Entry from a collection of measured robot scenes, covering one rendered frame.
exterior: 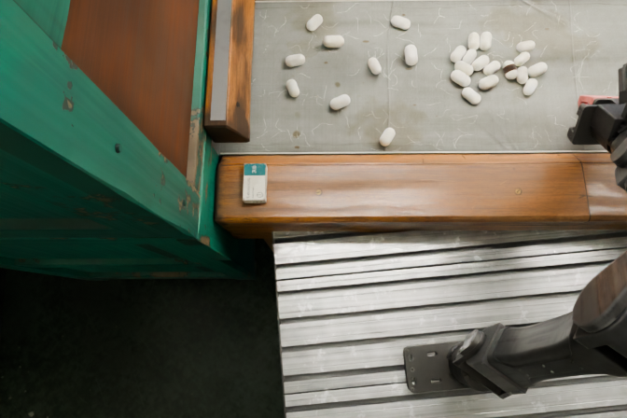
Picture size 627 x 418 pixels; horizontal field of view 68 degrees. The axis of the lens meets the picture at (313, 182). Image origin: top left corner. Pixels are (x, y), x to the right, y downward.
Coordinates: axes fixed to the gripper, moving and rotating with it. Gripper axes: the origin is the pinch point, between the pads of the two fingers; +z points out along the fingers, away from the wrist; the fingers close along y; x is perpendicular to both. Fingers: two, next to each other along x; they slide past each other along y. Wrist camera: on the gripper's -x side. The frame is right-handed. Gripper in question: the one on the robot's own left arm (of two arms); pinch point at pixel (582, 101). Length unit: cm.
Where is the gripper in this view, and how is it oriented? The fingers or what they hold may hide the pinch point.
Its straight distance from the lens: 91.6
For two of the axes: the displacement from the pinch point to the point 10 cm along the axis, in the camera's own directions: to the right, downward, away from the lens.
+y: -10.0, 0.1, 0.1
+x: 0.1, 8.3, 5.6
